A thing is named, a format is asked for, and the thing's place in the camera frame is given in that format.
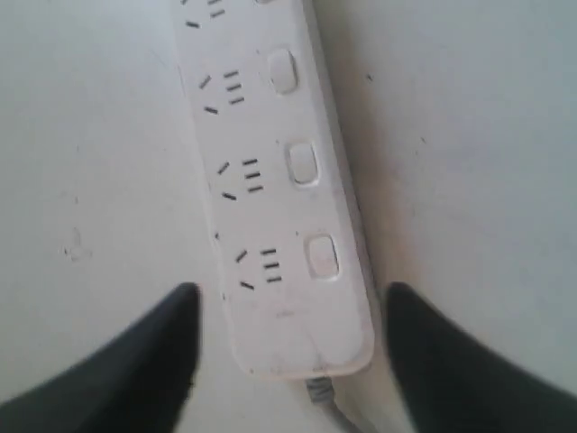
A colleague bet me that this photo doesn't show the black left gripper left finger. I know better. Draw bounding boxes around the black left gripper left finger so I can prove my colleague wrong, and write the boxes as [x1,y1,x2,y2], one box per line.
[1,282,202,432]

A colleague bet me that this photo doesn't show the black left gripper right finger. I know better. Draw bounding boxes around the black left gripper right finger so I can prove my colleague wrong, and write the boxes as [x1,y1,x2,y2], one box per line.
[386,282,576,432]

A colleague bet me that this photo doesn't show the grey curved cable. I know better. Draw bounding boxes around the grey curved cable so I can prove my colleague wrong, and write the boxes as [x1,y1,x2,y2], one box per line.
[305,376,362,433]

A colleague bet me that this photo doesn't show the white five-outlet power strip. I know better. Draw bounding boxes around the white five-outlet power strip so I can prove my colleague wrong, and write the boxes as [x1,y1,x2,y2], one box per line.
[170,1,375,379]

